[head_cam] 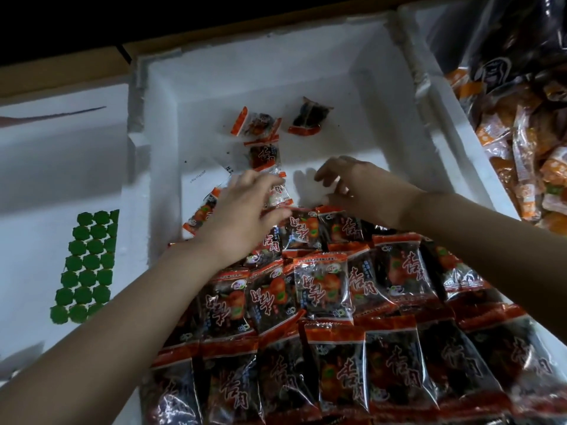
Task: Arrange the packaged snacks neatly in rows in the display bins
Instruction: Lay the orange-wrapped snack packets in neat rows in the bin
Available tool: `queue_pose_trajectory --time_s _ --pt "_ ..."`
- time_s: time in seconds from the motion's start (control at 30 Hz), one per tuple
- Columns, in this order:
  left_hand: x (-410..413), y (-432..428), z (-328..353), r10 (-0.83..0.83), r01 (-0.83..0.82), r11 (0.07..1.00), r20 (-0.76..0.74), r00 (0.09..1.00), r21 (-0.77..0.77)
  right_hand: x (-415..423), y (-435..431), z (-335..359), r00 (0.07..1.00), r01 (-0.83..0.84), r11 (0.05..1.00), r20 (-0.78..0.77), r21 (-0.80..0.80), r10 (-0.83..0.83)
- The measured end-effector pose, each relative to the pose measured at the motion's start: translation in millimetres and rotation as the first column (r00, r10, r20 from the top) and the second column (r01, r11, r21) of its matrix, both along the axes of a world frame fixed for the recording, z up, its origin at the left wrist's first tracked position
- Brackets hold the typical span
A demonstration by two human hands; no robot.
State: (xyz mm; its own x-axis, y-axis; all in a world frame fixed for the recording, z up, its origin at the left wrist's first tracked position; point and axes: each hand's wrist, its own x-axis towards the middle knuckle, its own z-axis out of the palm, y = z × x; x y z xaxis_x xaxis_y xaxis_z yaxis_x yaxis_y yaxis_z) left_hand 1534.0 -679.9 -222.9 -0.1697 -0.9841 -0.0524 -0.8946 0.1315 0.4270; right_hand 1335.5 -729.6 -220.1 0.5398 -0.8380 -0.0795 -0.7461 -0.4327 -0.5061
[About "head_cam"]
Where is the person's left hand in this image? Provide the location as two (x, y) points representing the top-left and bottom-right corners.
(190, 169), (295, 269)

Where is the person's right hand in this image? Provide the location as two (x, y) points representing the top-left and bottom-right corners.
(314, 155), (428, 231)

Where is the pile of dark red packets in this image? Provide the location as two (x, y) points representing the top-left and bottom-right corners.
(137, 95), (567, 425)

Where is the person's left forearm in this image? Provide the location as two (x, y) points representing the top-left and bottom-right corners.
(0, 238), (236, 425)

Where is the person's right forearm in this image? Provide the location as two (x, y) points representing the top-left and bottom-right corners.
(403, 192), (567, 346)

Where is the green leaf-pattern sheet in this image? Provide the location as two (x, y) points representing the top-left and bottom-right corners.
(48, 208), (120, 326)

